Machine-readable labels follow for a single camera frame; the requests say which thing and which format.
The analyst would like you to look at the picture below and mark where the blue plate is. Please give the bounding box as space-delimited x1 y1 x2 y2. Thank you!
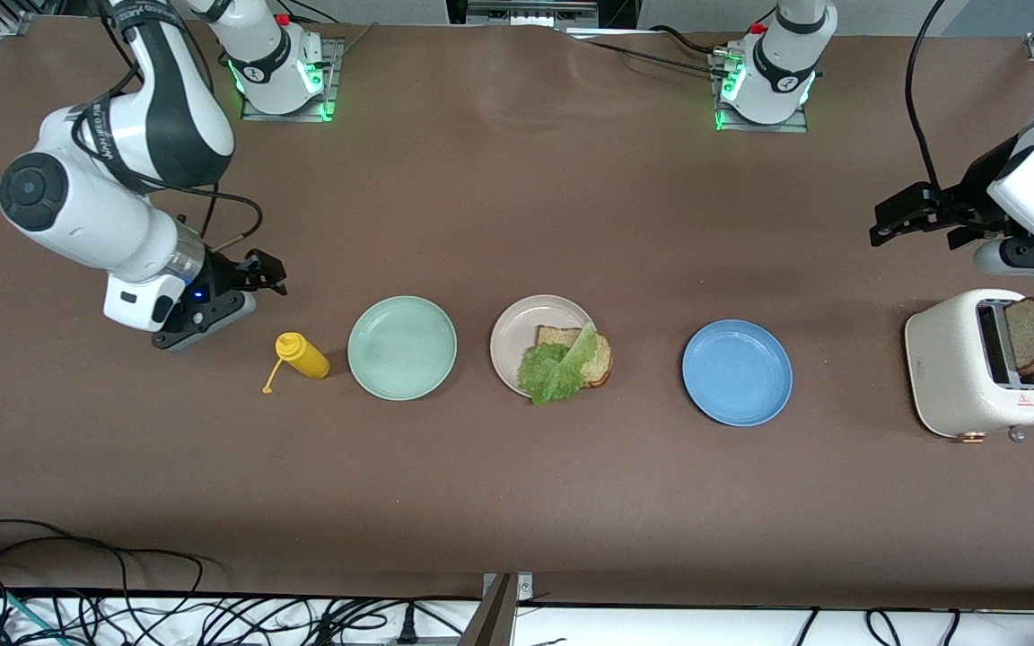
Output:
682 320 793 427

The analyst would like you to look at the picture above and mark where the mint green plate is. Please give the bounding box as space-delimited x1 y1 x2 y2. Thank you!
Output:
347 296 459 401

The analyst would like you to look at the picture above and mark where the black looping floor cable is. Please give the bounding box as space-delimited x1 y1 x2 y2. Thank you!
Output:
0 519 222 646

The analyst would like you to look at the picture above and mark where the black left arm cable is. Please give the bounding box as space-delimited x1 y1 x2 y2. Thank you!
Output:
905 0 949 194

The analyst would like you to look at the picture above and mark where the green lettuce leaf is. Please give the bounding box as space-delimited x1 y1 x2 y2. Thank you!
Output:
517 321 600 406

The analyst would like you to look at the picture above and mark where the grey metal bracket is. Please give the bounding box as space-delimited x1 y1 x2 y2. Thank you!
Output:
459 572 536 646

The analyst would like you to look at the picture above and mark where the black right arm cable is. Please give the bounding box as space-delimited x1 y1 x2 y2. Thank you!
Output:
73 0 265 257

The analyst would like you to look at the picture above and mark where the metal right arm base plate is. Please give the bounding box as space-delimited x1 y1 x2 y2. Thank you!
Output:
241 38 345 123

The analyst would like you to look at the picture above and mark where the yellow mustard squeeze bottle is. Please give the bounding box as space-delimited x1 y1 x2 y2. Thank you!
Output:
262 332 331 396

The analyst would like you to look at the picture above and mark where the grey power strip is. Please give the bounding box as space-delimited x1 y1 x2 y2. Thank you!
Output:
364 633 469 646

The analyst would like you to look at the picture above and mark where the long black tabletop cable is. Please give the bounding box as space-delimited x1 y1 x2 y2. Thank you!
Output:
582 38 726 76

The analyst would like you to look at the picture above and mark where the short black tabletop cable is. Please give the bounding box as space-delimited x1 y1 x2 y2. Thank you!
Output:
647 24 720 57

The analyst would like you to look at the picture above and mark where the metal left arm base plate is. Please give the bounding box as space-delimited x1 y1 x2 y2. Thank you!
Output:
714 49 811 134

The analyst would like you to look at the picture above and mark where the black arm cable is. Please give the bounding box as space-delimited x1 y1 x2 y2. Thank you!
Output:
73 0 265 257
905 0 949 194

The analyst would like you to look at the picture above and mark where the beige plate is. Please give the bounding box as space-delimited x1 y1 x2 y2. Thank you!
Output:
490 295 603 400

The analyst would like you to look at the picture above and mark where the cream white toaster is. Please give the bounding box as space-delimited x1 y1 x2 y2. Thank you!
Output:
905 289 1034 444

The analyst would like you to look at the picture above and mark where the metal equipment with black frame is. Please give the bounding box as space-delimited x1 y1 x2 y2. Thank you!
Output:
445 0 639 32

